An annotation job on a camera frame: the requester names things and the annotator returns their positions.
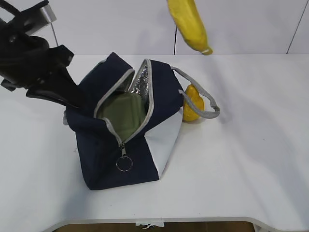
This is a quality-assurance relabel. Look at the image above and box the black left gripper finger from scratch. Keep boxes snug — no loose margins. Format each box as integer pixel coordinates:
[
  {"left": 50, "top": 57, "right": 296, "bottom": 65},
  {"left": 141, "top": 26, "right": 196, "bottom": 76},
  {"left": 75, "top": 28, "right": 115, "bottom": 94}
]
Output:
[
  {"left": 48, "top": 67, "right": 84, "bottom": 108},
  {"left": 26, "top": 85, "right": 80, "bottom": 108}
]

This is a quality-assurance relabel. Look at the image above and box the navy blue lunch bag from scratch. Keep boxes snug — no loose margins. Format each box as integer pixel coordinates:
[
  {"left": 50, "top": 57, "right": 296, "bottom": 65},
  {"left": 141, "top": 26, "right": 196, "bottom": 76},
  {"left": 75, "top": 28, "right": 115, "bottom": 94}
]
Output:
[{"left": 64, "top": 53, "right": 220, "bottom": 190}]

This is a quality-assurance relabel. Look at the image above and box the green lidded food container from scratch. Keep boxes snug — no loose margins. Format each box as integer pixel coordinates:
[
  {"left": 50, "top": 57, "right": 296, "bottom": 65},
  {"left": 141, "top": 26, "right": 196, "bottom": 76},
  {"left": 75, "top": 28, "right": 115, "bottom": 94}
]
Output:
[{"left": 97, "top": 93, "right": 145, "bottom": 141}]

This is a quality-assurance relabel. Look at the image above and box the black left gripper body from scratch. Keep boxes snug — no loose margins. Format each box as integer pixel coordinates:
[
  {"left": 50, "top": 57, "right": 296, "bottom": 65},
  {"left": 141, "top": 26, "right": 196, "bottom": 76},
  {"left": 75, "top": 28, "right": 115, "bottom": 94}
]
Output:
[{"left": 0, "top": 36, "right": 74, "bottom": 89}]

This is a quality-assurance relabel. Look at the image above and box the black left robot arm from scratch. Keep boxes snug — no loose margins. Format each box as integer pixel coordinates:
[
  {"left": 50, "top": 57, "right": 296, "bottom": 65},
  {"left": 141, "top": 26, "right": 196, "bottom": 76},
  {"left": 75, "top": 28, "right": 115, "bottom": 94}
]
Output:
[{"left": 0, "top": 0, "right": 85, "bottom": 108}]

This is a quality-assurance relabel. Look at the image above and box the yellow banana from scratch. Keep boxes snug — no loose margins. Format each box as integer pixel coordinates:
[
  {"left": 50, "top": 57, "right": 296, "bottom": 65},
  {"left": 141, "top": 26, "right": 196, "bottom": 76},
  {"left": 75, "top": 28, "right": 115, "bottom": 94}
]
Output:
[{"left": 167, "top": 0, "right": 213, "bottom": 56}]

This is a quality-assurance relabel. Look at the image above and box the yellow pear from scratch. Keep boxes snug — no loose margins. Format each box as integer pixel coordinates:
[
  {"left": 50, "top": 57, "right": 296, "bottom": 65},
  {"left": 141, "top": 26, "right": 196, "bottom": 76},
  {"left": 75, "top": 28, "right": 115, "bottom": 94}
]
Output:
[{"left": 183, "top": 84, "right": 205, "bottom": 122}]

